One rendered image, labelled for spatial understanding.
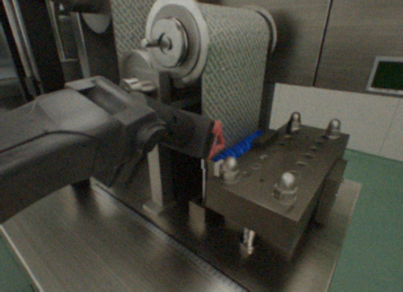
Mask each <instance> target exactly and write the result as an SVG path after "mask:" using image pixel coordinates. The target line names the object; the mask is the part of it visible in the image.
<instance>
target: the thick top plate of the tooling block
mask: <svg viewBox="0 0 403 292"><path fill-rule="evenodd" d="M287 125H288V121H287V122H286V123H285V124H284V125H283V126H282V127H280V128H278V129H277V131H279V137H277V138H276V139H275V140H273V141H272V142H271V143H269V144H268V145H267V146H266V147H265V148H264V149H263V150H258V149H255V148H253V147H252V148H251V149H249V150H247V151H246V152H245V153H243V154H242V156H239V157H238V158H237V159H236V160H237V162H238V169H239V175H238V177H239V182H238V183H236V184H224V183H222V182H221V181H220V177H218V176H216V175H213V176H212V177H210V178H209V179H207V181H206V207H208V208H210V209H211V210H214V211H215V212H217V213H220V214H221V215H223V216H224V217H227V218H228V219H230V220H233V221H234V222H236V223H237V224H240V225H242V226H243V227H246V228H247V229H249V230H251V231H253V232H254V233H256V234H257V235H260V236H262V237H264V238H266V239H267V240H269V241H271V242H274V243H275V244H276V245H278V246H281V247H283V248H284V249H287V250H288V251H290V252H291V249H293V247H294V244H295V242H296V241H297V240H298V236H299V235H300V234H301V231H302V229H304V227H305V224H306V223H307V222H308V218H309V217H310V216H311V213H312V211H313V210H314V208H315V206H316V204H317V203H318V201H319V199H320V197H321V193H322V189H323V188H324V181H325V179H326V176H327V174H328V173H329V171H330V170H331V167H332V166H333V165H334V163H335V161H336V160H337V158H338V157H339V158H342V157H343V156H344V153H345V151H346V146H347V143H348V141H349V136H350V134H346V133H341V132H340V133H339V135H340V137H339V138H338V139H331V138H328V137H325V136H324V133H325V130H326V129H323V128H318V127H311V126H308V125H304V124H301V126H300V127H301V128H300V130H292V129H289V128H287ZM284 172H289V173H291V174H292V175H293V176H294V177H295V179H296V187H297V193H296V198H297V200H296V202H295V203H294V204H293V205H282V204H279V203H278V202H277V201H274V200H273V198H272V192H273V190H274V186H275V185H276V183H277V181H278V178H279V176H281V175H282V174H283V173H284Z"/></svg>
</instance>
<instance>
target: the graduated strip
mask: <svg viewBox="0 0 403 292"><path fill-rule="evenodd" d="M89 188H91V189H93V190H94V191H95V192H97V193H98V194H100V195H101V196H102V197H103V198H105V199H107V201H110V203H112V204H113V205H115V206H116V207H117V208H119V209H120V210H121V211H124V213H126V214H127V215H129V216H130V217H131V218H133V220H135V221H136V222H138V223H139V224H141V225H142V226H143V227H145V228H146V229H147V230H148V231H150V232H152V233H153V234H155V235H156V236H157V237H159V239H161V240H162V241H164V242H165V243H166V244H168V245H169V246H171V247H172V248H173V249H175V250H176V251H178V252H179V253H180V254H182V255H183V256H184V257H185V258H187V259H188V260H189V261H191V262H192V263H193V264H195V265H197V266H198V267H199V268H201V269H202V271H205V272H206V273H207V274H208V275H210V276H212V278H214V279H215V280H216V281H218V282H219V283H221V285H224V286H225V287H226V288H228V289H229V290H230V291H231V292H254V291H252V290H251V289H249V288H248V287H247V286H245V285H244V284H242V283H241V282H239V281H238V280H237V279H235V278H234V277H232V276H231V275H228V273H226V272H225V271H224V270H222V269H221V268H218V266H216V265H215V264H214V263H212V262H211V261H208V259H207V258H205V257H203V256H202V255H201V254H199V253H198V252H197V251H195V250H193V249H191V247H189V246H188V245H187V244H185V243H183V242H182V241H181V240H178V238H177V237H175V236H173V235H172V234H169V232H168V231H166V230H165V229H163V228H162V227H159V225H158V224H156V223H154V222H153V221H152V220H150V219H149V218H148V217H146V216H144V215H143V214H141V213H140V212H139V211H137V210H136V209H134V208H132V207H131V206H130V205H128V204H127V203H126V202H124V201H122V200H120V198H118V197H117V196H116V195H113V194H112V193H110V192H109V191H107V190H106V189H104V187H102V186H100V185H99V184H97V183H96V184H94V185H93V186H89Z"/></svg>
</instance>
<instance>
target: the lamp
mask: <svg viewBox="0 0 403 292"><path fill-rule="evenodd" d="M372 86H373V87H382V88H388V89H391V88H394V89H402V87H403V64H402V63H390V62H380V64H379V68H378V70H377V72H376V76H375V80H374V82H373V84H372Z"/></svg>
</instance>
